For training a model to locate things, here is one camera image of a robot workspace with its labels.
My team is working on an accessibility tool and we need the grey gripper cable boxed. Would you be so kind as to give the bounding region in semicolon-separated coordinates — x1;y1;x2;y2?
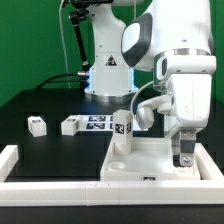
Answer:
129;79;156;116

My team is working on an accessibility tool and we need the black cable on table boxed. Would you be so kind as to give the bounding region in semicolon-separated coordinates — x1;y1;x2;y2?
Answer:
35;71;90;90

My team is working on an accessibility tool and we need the AprilTag marker sheet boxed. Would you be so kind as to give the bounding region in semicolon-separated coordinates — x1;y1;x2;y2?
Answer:
77;114;149;132

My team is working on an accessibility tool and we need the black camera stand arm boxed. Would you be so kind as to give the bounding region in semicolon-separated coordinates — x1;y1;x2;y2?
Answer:
60;0;113;72

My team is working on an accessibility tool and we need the white hanging cable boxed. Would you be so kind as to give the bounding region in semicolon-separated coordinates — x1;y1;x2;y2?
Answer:
58;0;72;90

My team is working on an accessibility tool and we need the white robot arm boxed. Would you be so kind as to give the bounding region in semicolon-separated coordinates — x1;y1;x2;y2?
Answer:
85;0;216;167

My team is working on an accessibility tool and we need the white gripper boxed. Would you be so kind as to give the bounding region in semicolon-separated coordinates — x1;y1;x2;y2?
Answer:
136;74;212;167

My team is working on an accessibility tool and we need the white U-shaped obstacle fence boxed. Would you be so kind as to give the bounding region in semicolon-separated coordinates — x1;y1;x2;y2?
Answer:
0;145;224;206

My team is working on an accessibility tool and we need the white square tabletop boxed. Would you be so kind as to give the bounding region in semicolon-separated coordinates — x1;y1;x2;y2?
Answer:
100;137;200;181

